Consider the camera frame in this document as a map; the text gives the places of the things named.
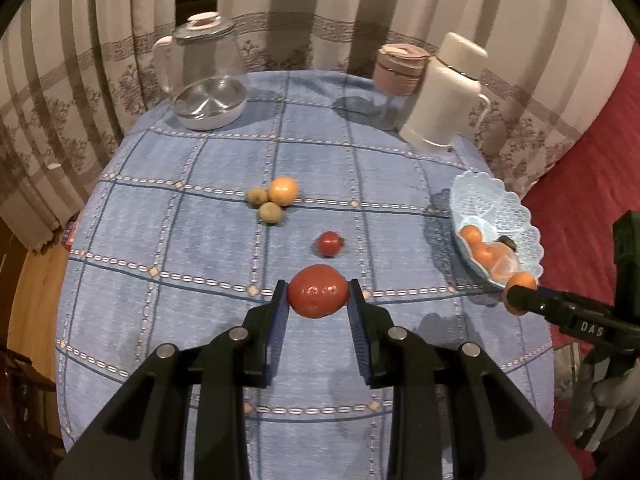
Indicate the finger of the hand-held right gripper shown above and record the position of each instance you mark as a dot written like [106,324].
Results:
[527,297]

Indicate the green kiwi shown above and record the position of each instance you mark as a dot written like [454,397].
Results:
[257,197]
[271,213]

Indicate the patterned beige curtain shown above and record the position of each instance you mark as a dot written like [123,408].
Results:
[100,85]

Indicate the large red tomato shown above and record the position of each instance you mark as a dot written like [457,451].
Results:
[317,291]

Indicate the yellowish orange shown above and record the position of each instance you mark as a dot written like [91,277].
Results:
[284,191]

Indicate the blue checked tablecloth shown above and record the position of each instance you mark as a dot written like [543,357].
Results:
[200,260]

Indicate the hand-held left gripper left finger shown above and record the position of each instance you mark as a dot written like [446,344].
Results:
[277,320]

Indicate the dark brown round fruit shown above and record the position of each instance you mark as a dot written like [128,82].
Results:
[508,243]

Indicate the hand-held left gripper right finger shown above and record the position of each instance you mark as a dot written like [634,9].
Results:
[359,320]

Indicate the person's right hand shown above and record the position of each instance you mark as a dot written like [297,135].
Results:
[607,395]

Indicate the glass kettle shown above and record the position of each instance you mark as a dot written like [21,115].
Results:
[205,80]

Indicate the plastic bag of oranges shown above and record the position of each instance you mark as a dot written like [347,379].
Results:
[505,262]

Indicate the colourful box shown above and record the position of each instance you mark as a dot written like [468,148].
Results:
[69,235]

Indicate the light blue lattice basket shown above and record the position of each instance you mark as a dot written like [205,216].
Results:
[500,210]

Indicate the pink lidded glass cup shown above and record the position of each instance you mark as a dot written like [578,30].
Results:
[400,67]

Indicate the small red tomato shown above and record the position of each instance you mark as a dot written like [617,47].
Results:
[329,244]

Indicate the large orange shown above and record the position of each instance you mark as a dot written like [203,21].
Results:
[471,236]

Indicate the red sofa cover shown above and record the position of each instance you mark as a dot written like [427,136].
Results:
[575,185]

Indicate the small mandarin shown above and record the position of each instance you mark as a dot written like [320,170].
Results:
[522,280]
[483,256]

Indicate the white thermos jug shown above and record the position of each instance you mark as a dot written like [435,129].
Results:
[445,95]

